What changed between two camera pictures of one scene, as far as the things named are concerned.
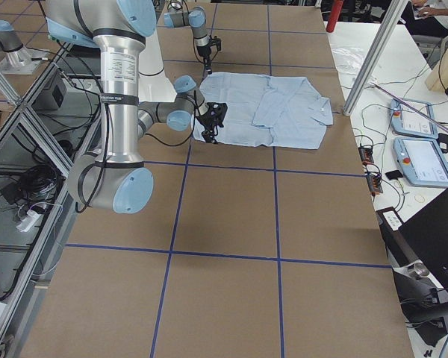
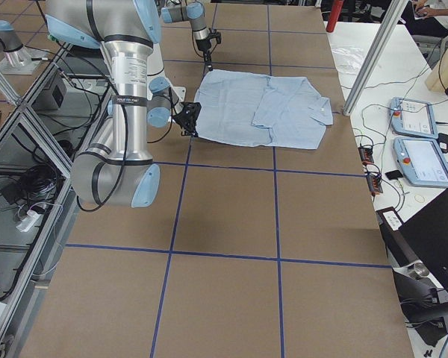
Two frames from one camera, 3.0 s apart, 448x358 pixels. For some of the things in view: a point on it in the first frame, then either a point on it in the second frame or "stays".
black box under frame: [53, 95] stays
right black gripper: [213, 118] -> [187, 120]
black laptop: [435, 236] stays
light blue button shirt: [264, 110] stays
